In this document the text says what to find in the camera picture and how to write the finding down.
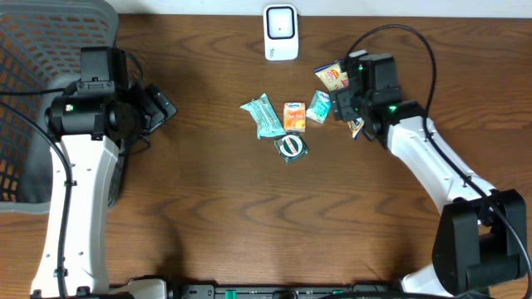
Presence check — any green white tissue pack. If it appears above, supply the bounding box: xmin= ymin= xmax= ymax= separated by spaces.
xmin=306 ymin=91 xmax=331 ymax=124

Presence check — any dark green Zam-Buk box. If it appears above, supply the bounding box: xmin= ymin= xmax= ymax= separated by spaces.
xmin=273 ymin=133 xmax=308 ymax=164

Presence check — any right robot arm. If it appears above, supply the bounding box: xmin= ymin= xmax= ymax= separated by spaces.
xmin=330 ymin=50 xmax=530 ymax=297

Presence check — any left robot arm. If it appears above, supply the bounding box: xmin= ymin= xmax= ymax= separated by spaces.
xmin=31 ymin=47 xmax=177 ymax=298

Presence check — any light teal wipes pack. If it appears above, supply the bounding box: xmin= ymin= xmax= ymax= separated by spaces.
xmin=240 ymin=93 xmax=286 ymax=140

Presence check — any white barcode scanner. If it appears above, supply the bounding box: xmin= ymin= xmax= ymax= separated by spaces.
xmin=263 ymin=4 xmax=299 ymax=61

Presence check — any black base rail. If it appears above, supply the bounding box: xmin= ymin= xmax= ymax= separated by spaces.
xmin=179 ymin=282 xmax=390 ymax=299

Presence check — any yellow antibacterial wipes bag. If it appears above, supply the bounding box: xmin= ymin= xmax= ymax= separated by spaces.
xmin=314 ymin=61 xmax=364 ymax=140

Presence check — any orange tissue pack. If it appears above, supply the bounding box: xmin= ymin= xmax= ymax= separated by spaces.
xmin=283 ymin=102 xmax=306 ymax=132

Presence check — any dark grey plastic basket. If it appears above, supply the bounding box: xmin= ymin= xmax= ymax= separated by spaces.
xmin=1 ymin=0 xmax=119 ymax=214

